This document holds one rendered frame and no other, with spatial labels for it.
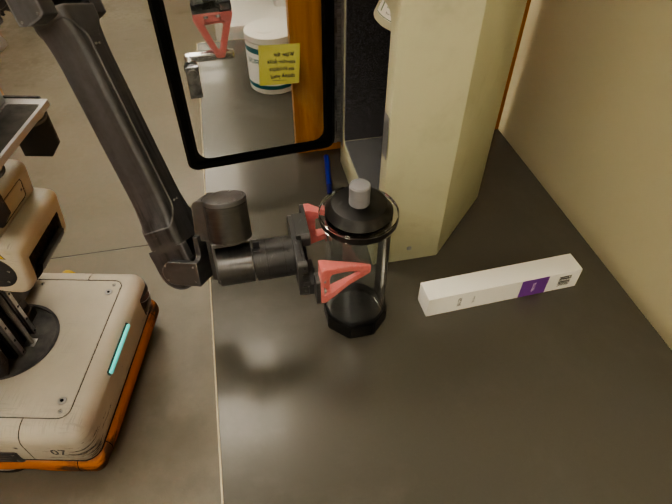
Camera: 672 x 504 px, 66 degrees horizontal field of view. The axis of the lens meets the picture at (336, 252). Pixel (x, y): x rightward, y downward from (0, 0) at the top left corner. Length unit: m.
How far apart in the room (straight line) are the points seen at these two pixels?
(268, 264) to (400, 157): 0.26
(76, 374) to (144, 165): 1.11
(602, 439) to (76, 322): 1.53
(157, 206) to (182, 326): 1.40
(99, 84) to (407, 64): 0.38
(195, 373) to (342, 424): 1.25
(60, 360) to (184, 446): 0.47
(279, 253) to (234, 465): 0.29
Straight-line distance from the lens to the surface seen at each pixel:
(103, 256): 2.47
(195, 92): 0.99
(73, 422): 1.66
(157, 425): 1.90
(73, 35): 0.72
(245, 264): 0.70
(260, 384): 0.80
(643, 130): 0.99
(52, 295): 1.98
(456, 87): 0.76
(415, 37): 0.70
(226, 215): 0.67
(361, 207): 0.67
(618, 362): 0.92
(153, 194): 0.72
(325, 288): 0.70
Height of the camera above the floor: 1.62
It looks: 46 degrees down
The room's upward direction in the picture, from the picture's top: straight up
